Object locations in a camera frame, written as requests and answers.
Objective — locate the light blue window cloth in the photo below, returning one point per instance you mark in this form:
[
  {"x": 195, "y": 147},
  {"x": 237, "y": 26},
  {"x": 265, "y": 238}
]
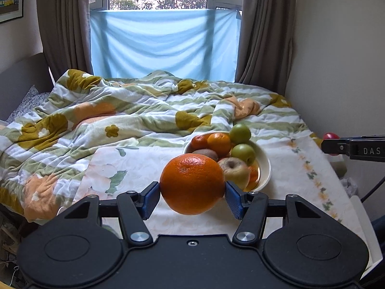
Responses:
[{"x": 165, "y": 42}]

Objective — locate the white board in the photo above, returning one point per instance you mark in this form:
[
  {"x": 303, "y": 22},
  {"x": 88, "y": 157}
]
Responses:
[{"x": 362, "y": 216}]

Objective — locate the yellow apple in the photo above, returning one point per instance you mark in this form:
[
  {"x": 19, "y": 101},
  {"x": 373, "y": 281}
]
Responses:
[{"x": 236, "y": 170}]

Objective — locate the small mandarin orange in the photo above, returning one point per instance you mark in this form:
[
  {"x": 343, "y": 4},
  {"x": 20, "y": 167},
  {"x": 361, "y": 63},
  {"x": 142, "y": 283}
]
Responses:
[{"x": 200, "y": 141}]

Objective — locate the dark blue cloth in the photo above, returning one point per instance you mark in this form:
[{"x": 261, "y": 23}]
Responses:
[{"x": 379, "y": 225}]

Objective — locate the rough-skinned mandarin orange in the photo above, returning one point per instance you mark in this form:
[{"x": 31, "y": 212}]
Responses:
[{"x": 253, "y": 174}]

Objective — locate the floral quilt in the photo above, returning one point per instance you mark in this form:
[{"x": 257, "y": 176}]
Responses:
[{"x": 120, "y": 105}]

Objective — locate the cream ceramic bowl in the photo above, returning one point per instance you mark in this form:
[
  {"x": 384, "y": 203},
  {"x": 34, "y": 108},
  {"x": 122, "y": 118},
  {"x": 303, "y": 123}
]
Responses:
[{"x": 264, "y": 168}]

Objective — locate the small red fruit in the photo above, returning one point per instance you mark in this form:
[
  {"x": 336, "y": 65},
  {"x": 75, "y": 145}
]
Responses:
[{"x": 330, "y": 135}]

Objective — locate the large smooth orange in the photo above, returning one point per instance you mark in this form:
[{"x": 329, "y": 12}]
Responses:
[{"x": 192, "y": 183}]

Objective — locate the speckled grey pillow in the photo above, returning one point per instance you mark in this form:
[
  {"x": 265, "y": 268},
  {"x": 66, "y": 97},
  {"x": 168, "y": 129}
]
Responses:
[{"x": 27, "y": 99}]

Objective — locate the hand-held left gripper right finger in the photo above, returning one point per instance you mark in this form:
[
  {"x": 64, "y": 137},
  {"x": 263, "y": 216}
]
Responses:
[{"x": 233, "y": 200}]

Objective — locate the clear plastic bag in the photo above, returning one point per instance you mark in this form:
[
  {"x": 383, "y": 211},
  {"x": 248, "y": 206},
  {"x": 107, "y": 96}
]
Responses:
[{"x": 350, "y": 186}]

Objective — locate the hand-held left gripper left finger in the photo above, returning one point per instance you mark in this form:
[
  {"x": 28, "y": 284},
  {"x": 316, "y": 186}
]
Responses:
[{"x": 152, "y": 200}]

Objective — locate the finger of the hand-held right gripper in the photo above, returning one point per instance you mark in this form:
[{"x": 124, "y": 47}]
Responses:
[{"x": 334, "y": 147}]

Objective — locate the brown kiwi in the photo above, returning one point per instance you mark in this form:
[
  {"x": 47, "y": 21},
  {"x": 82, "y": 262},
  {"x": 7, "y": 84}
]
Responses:
[{"x": 206, "y": 154}]

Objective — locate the small green apple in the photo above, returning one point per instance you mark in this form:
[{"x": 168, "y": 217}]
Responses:
[{"x": 240, "y": 133}]

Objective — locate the grey headboard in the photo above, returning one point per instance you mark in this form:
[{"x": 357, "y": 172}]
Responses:
[{"x": 21, "y": 75}]

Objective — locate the large green apple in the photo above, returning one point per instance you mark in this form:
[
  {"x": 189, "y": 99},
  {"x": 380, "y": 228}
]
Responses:
[{"x": 244, "y": 153}]

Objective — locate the brown curtain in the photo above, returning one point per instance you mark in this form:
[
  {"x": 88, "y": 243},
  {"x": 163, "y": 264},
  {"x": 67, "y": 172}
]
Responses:
[
  {"x": 264, "y": 36},
  {"x": 63, "y": 21}
]

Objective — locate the floral cream bed sheet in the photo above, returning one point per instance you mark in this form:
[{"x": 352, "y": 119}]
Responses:
[{"x": 135, "y": 162}]

